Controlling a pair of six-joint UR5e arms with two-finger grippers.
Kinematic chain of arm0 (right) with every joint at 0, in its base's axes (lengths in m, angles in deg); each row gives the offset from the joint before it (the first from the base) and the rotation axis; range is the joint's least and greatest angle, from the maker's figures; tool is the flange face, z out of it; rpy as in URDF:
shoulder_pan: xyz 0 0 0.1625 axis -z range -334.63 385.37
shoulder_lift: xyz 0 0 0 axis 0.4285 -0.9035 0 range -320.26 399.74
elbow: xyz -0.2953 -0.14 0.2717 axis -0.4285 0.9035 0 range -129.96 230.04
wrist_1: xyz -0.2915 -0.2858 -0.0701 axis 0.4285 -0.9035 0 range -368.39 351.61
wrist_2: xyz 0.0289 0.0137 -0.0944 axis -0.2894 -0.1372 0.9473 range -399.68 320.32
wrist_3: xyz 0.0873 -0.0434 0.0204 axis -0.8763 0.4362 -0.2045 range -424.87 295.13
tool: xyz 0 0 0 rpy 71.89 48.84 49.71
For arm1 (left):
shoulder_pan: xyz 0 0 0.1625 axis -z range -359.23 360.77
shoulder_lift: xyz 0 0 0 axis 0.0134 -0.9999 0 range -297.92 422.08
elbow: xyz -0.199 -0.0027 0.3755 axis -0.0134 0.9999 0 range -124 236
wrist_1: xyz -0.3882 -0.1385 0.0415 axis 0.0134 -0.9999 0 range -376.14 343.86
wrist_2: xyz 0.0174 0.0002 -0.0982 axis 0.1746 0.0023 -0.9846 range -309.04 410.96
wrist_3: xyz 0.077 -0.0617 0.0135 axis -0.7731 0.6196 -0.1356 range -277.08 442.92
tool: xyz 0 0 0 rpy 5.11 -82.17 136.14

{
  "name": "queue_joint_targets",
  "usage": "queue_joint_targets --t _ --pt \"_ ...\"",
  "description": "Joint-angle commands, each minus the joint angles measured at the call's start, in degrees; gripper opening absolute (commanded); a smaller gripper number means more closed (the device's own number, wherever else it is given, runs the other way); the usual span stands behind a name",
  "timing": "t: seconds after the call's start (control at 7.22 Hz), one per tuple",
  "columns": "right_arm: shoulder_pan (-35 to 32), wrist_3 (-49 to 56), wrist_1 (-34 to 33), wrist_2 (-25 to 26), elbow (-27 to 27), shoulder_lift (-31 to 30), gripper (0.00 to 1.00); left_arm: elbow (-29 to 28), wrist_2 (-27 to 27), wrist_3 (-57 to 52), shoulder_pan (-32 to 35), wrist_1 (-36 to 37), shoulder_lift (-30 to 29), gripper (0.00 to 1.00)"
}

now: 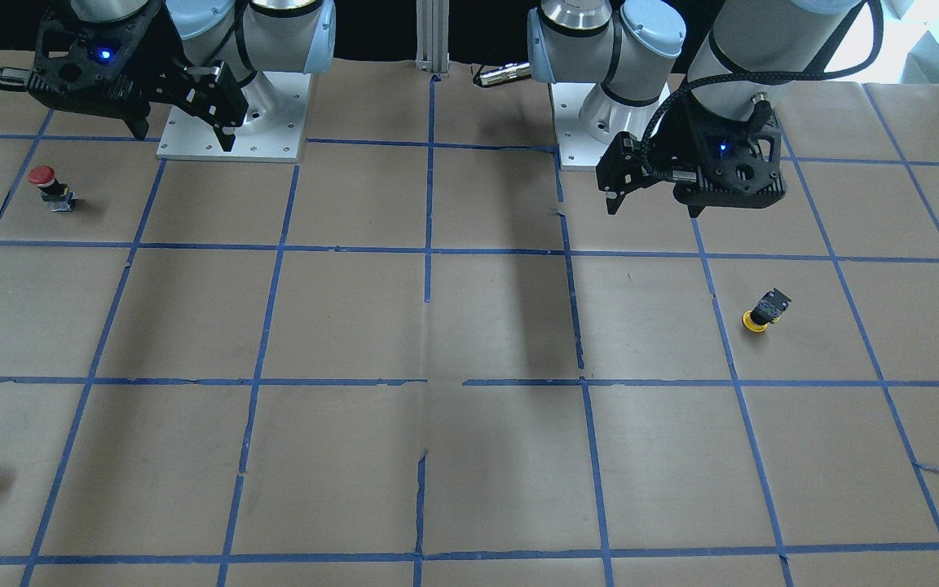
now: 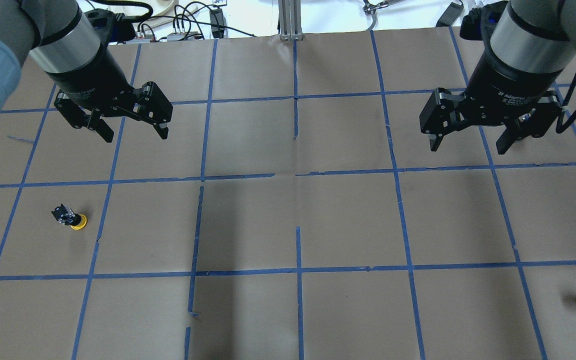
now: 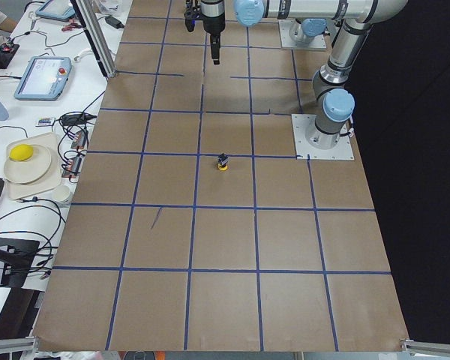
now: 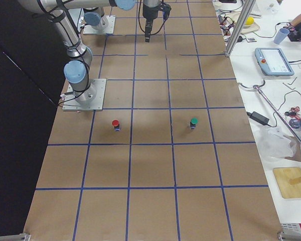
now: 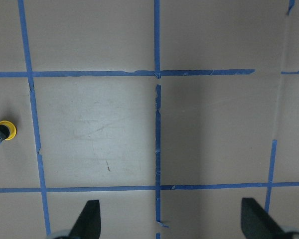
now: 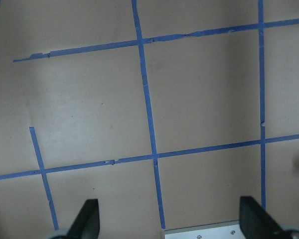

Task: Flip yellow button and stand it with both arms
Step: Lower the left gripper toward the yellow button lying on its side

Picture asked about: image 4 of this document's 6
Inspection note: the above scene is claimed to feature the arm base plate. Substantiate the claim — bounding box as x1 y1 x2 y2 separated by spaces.
83 15 116 35
62 79 107 111

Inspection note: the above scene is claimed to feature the yellow lemon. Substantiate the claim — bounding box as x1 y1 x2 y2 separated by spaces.
244 17 255 27

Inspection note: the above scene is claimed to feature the cream tray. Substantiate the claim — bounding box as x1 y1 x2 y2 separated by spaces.
226 12 260 34

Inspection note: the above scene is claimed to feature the aluminium frame post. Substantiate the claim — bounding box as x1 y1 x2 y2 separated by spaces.
225 0 255 57

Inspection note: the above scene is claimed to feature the clear plastic bag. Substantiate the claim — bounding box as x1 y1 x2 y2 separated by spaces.
253 127 300 162

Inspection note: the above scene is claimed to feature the light blue cup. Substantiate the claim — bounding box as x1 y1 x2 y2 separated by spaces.
273 28 290 45

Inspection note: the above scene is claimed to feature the silver metal cane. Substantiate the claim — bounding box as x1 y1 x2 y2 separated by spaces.
238 81 301 146

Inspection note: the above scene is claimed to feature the black power adapter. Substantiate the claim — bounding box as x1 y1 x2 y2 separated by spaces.
247 111 269 126

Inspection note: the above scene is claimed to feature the blue teach pendant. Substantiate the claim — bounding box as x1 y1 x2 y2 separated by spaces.
254 48 294 76

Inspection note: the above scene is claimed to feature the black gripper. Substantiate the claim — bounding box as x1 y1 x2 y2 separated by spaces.
144 20 153 42

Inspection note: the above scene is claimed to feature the wooden cutting board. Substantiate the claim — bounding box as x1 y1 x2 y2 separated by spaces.
273 167 301 199

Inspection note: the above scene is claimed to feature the red push button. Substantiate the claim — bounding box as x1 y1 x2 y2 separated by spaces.
112 119 120 132

